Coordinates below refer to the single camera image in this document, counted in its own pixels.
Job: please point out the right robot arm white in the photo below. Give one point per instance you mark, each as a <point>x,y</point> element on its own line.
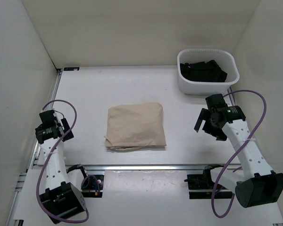
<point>260,184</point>

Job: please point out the aluminium front rail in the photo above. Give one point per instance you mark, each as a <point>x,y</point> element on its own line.
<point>101,168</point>

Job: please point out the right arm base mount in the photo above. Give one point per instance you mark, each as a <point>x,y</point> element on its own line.
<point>200,186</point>

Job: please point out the dark corner sticker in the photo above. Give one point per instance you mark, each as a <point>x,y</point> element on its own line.
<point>71,69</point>

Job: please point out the black trousers in basket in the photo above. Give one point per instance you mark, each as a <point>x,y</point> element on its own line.
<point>203,72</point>

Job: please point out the beige trousers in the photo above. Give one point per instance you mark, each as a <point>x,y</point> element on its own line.
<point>133,127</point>

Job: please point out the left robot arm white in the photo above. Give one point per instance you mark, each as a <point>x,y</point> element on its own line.
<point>57,196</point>

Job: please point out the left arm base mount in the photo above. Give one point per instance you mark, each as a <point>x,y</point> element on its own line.
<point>92,186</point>

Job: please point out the white plastic basket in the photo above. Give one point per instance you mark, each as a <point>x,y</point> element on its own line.
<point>194,55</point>

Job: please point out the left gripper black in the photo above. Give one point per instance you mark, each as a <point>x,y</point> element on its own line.
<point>64,124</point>

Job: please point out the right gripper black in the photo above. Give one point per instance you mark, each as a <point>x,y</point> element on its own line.
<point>219,133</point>

